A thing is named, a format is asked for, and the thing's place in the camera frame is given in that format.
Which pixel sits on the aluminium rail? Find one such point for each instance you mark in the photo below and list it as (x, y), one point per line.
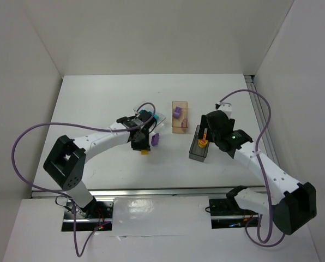
(160, 192)
(261, 112)

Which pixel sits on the right aluminium rail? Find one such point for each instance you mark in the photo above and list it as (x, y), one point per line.
(261, 112)

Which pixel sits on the small teal lego brick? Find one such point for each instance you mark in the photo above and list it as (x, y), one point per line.
(143, 111)

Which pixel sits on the clear plastic container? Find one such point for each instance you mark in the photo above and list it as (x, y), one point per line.
(159, 120)

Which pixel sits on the front aluminium rail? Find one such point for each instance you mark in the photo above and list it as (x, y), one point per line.
(160, 192)

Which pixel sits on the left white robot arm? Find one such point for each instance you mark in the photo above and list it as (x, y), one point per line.
(66, 160)

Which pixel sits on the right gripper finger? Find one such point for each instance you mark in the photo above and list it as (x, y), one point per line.
(203, 129)
(211, 136)

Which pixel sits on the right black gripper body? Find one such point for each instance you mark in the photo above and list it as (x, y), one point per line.
(203, 126)

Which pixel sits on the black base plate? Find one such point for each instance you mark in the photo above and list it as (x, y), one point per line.
(87, 223)
(224, 217)

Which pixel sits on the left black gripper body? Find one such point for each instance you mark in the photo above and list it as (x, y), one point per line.
(140, 145)

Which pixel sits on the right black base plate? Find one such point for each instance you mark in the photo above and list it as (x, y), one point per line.
(224, 217)

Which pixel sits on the purple flower lego brick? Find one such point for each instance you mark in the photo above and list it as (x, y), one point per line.
(184, 124)

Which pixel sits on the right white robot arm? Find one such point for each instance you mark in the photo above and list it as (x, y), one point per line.
(290, 205)

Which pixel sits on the dark grey translucent container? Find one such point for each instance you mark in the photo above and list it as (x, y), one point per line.
(196, 152)

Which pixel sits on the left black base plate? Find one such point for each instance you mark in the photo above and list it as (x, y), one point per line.
(87, 223)

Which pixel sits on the orange translucent container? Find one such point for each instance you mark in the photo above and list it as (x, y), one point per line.
(176, 123)

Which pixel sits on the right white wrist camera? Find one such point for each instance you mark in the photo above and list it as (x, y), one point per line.
(224, 107)

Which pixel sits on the purple rounded lego brick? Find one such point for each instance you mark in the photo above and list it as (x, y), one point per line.
(155, 140)

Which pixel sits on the yellow butterfly lego brick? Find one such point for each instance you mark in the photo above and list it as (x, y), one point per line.
(202, 143)

